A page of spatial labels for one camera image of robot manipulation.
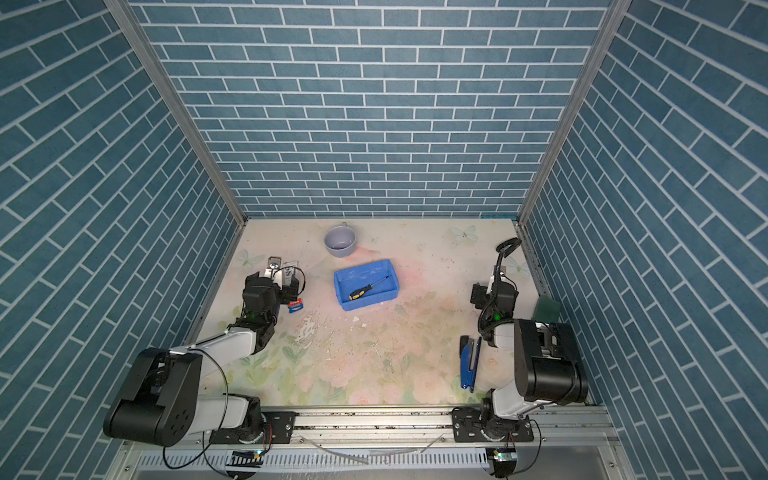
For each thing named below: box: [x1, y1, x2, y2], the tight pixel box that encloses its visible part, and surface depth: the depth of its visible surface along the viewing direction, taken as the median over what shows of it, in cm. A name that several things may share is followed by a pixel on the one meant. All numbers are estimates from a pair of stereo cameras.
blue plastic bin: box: [333, 259, 400, 312], surface depth 101 cm
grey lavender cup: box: [324, 221, 357, 258], surface depth 111 cm
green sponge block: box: [533, 296, 562, 323], surface depth 96 cm
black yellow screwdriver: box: [348, 275, 389, 301], surface depth 98 cm
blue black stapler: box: [459, 335, 482, 393], surface depth 86 cm
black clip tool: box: [496, 237, 522, 260], surface depth 114 cm
